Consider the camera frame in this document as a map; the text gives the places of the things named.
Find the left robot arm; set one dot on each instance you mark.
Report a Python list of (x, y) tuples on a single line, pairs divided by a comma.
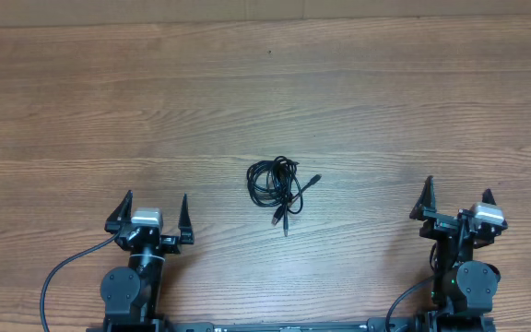
[(131, 293)]

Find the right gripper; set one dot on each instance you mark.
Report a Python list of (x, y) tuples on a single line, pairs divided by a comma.
[(436, 222)]

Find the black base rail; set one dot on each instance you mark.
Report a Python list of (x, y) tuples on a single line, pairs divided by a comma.
[(399, 324)]

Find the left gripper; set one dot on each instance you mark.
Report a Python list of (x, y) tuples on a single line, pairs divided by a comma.
[(171, 245)]

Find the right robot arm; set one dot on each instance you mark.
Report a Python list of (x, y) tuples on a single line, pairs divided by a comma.
[(462, 287)]

